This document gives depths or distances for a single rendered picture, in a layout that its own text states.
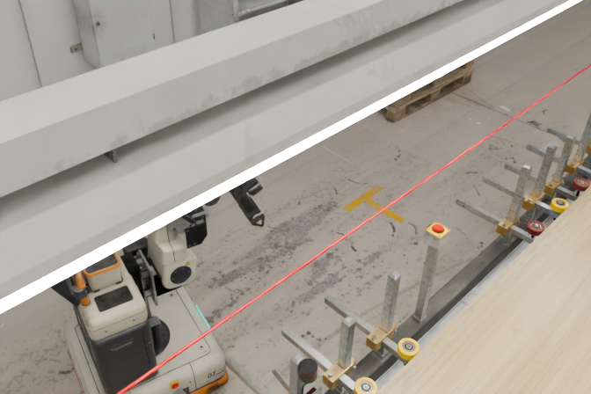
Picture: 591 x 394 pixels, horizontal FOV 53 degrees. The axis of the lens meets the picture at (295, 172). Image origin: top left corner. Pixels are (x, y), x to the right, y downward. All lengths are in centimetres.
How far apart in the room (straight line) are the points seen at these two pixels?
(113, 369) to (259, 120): 225
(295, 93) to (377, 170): 402
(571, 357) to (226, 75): 207
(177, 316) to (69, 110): 274
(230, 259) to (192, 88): 333
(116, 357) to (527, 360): 168
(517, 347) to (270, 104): 190
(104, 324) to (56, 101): 209
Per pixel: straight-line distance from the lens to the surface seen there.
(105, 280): 270
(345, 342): 220
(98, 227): 61
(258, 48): 67
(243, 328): 354
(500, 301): 262
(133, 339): 277
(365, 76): 82
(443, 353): 237
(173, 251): 273
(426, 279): 252
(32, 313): 388
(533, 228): 301
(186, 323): 323
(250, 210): 259
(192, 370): 306
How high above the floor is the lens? 273
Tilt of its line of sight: 36 degrees down
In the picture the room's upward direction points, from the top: 1 degrees clockwise
